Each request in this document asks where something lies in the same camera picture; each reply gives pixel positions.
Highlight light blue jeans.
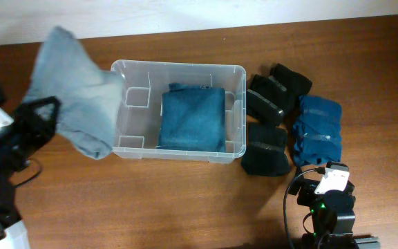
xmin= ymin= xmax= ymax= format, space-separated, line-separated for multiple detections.
xmin=23 ymin=26 xmax=124 ymax=160

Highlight dark blue jeans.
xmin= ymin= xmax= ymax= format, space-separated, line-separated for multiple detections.
xmin=157 ymin=83 xmax=226 ymax=152

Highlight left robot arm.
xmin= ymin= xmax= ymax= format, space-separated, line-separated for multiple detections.
xmin=0 ymin=88 xmax=60 ymax=249

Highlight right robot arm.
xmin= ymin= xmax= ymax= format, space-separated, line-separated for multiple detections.
xmin=287 ymin=176 xmax=381 ymax=249

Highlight clear plastic storage container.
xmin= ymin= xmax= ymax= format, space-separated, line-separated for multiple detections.
xmin=111 ymin=59 xmax=247 ymax=164

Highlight blue taped garment bundle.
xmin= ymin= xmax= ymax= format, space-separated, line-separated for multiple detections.
xmin=292 ymin=95 xmax=342 ymax=167

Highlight black garment bundle lower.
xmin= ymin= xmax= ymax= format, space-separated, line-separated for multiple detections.
xmin=241 ymin=122 xmax=291 ymax=177

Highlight black garment bundle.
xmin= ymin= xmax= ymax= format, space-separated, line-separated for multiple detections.
xmin=270 ymin=64 xmax=312 ymax=96
xmin=241 ymin=122 xmax=291 ymax=177

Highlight black garment bundle upper right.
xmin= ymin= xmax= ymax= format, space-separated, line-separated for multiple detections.
xmin=270 ymin=64 xmax=312 ymax=96

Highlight black garment bundle taped middle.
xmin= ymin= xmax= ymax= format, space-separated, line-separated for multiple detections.
xmin=247 ymin=75 xmax=297 ymax=126

